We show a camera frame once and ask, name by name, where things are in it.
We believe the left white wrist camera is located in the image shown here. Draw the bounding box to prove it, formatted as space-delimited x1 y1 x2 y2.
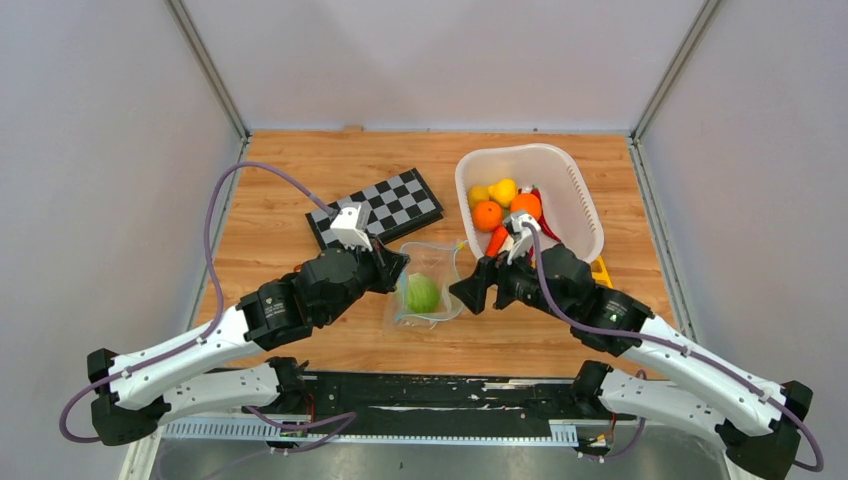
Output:
330 202 373 252

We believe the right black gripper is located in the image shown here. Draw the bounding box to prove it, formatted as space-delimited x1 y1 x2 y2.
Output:
448 238 571 323

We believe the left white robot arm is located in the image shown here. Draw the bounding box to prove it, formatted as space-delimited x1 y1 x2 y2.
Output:
87 238 410 446

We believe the yellow toy lemon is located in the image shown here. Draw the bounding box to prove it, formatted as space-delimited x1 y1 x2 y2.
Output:
467 185 490 210

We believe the large toy orange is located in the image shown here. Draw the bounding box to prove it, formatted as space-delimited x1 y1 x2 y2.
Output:
471 200 503 233

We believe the red toy chili pepper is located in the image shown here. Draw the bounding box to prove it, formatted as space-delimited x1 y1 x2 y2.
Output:
530 185 562 243

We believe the small toy orange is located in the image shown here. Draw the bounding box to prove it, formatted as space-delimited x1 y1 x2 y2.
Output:
509 193 543 220

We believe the toy orange carrot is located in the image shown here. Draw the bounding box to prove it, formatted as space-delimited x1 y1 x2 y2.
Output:
484 225 509 257

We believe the yellow toy pear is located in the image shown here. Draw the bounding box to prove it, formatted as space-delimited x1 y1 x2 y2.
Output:
487 178 518 209

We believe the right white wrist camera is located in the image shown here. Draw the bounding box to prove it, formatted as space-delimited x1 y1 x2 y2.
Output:
503 210 541 265

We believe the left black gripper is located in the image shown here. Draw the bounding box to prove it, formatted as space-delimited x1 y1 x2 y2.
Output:
320 232 412 326

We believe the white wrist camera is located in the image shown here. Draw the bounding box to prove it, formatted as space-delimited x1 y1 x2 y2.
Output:
330 202 373 252
503 210 541 265

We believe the yellow triangular plastic stand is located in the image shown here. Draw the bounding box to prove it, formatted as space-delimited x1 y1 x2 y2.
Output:
590 256 614 288

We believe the clear zip top bag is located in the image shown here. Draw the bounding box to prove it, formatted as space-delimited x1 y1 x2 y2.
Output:
383 241 467 329

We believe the black grey chessboard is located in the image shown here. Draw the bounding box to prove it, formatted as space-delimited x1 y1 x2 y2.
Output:
329 168 444 244

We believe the white plastic basket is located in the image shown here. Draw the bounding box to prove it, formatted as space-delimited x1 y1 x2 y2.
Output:
455 143 604 263

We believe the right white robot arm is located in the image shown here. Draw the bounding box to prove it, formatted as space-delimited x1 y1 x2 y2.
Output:
449 244 824 479

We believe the green toy cabbage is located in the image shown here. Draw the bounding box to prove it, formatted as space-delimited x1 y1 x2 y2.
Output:
404 273 441 314

